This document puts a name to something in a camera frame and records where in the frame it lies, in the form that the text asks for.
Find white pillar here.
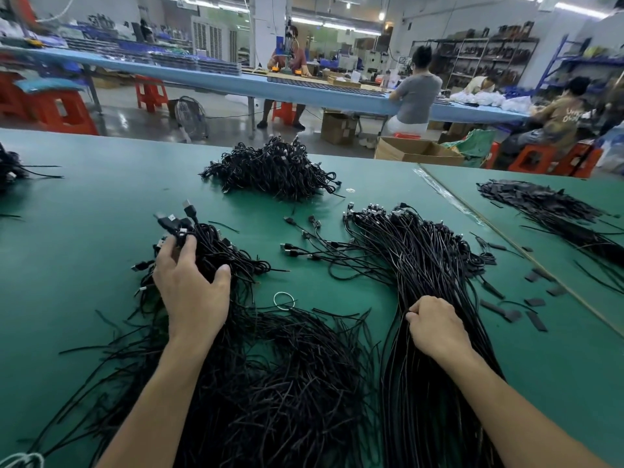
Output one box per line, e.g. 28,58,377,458
253,0,289,69

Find person's right forearm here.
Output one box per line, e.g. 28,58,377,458
448,344,624,468

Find small cluster of knotted cables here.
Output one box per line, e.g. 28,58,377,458
131,200,276,308

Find spread of straight black cables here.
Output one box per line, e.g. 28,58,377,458
476,180,624,269

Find heap of black cables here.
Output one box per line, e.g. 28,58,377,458
200,137,343,203
0,143,62,189

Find bundle of long black cables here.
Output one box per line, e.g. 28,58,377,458
281,202,506,468

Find long blue workbench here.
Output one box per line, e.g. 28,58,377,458
0,44,532,127

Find blue metal rack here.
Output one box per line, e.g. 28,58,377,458
536,34,624,94

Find person's right hand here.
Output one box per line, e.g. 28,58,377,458
406,295,477,367

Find green bag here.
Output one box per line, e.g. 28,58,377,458
448,128,501,168

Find red stool with blue seat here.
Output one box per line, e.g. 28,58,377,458
14,77,99,135

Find pile of white bags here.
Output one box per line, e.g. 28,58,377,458
450,84,536,115

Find small cardboard box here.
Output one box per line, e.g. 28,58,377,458
320,110,360,145

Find person's left hand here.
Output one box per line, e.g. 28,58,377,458
153,235,233,352

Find person's left forearm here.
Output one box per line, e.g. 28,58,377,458
96,336,216,468

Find bunch of white wire rings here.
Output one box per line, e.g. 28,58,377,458
0,451,45,468

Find open cardboard box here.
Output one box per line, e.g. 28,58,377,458
374,137,466,166

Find scattered dark tie pieces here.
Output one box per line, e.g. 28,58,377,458
473,233,567,333

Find grey floor fan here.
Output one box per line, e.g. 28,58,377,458
168,95,210,142

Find pile of black cables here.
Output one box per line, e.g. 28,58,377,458
24,217,382,468

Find metal storage shelf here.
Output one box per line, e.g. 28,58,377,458
414,22,540,92

